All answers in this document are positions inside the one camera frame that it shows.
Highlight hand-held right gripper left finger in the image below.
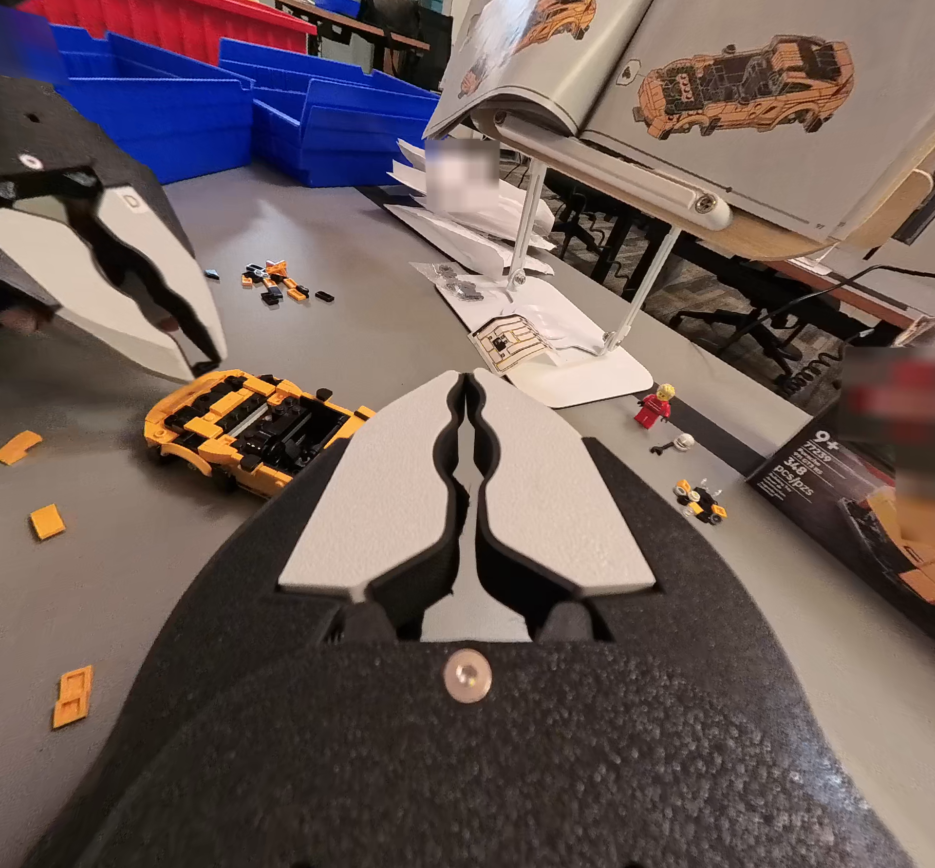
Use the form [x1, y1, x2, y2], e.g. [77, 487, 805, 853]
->
[278, 370, 468, 642]

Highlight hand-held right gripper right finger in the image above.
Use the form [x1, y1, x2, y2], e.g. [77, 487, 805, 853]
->
[465, 368, 657, 641]

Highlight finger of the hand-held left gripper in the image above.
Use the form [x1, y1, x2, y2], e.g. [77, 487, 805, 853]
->
[67, 183, 229, 376]
[0, 199, 198, 384]

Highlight orange lego car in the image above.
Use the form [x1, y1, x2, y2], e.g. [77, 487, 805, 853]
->
[144, 369, 377, 500]

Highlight lego instruction booklet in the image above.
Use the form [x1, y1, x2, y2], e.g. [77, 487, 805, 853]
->
[424, 0, 935, 242]

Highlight pile of orange black lego pieces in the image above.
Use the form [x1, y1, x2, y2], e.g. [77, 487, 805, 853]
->
[241, 258, 311, 306]

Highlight red lego minifigure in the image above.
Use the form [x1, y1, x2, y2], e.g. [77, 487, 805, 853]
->
[633, 382, 676, 431]

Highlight cluster of round lego pieces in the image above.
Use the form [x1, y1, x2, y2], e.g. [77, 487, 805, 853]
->
[672, 477, 729, 526]

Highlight lego sticker sheet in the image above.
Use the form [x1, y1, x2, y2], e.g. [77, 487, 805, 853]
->
[467, 302, 565, 376]

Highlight black lego box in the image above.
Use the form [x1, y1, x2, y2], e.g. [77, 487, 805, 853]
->
[745, 342, 935, 639]

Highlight person's left hand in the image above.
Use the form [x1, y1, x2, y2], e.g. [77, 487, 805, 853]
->
[0, 298, 58, 337]

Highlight white wooden book stand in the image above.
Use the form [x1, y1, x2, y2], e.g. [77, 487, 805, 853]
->
[437, 108, 935, 410]

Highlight red plastic bin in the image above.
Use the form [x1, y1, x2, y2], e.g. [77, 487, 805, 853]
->
[18, 0, 318, 67]

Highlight black office chair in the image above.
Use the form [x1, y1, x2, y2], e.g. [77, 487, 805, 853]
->
[544, 167, 658, 284]
[668, 283, 803, 374]

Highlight wooden desk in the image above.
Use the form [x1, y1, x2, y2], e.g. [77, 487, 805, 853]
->
[760, 254, 935, 332]
[256, 0, 432, 73]

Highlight black coiled cable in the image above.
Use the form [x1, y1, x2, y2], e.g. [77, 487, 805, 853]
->
[760, 265, 935, 397]

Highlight orange lego bracket piece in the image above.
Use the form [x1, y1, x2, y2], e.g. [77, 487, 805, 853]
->
[53, 665, 94, 730]

